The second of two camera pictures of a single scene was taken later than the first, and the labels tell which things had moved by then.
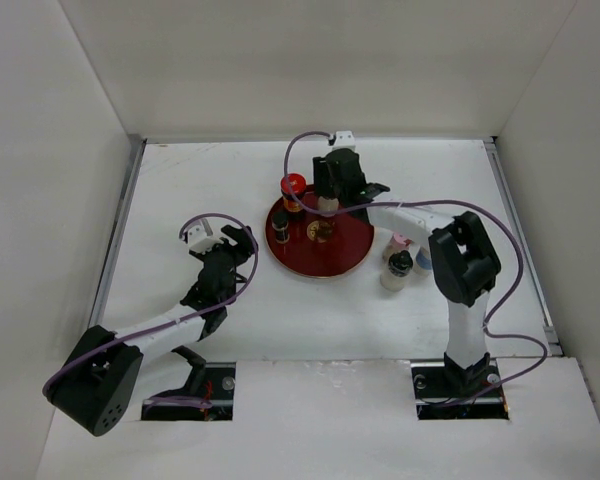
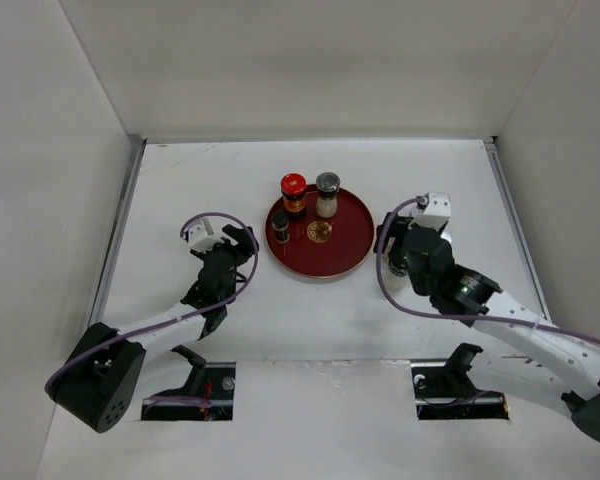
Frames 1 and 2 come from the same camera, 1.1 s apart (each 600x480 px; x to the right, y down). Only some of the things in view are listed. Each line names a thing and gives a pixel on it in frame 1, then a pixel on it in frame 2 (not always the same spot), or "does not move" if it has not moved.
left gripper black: x=240 y=237 does not move
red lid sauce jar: x=296 y=185 does not move
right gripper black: x=321 y=177 -> x=398 y=228
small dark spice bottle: x=280 y=222 does not move
